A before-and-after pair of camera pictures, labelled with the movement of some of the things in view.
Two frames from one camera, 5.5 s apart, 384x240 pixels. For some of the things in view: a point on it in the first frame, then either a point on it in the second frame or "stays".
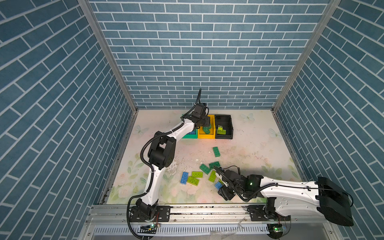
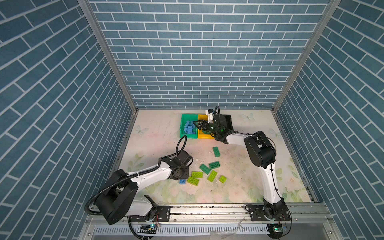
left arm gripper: (206, 120) -> (187, 167)
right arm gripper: (223, 193) -> (202, 124)
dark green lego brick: (216, 163) stays
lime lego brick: (212, 176) stays
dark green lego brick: (205, 168) stays
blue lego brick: (193, 132) stays
